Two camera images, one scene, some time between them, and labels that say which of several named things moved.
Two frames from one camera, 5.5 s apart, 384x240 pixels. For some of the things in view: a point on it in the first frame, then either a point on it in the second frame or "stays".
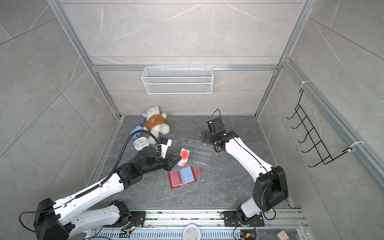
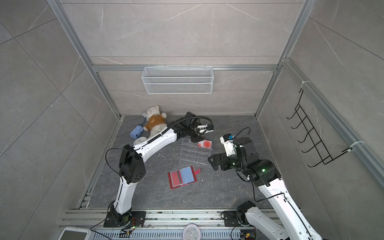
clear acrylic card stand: (199, 152) stays
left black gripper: (170, 163) -> (198, 138)
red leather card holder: (182, 176) stays
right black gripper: (208, 133) -> (224, 166)
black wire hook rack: (326, 158) stays
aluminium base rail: (170, 225) stays
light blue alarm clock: (140, 142) stays
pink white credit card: (184, 154) -> (205, 143)
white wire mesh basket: (178, 80) stays
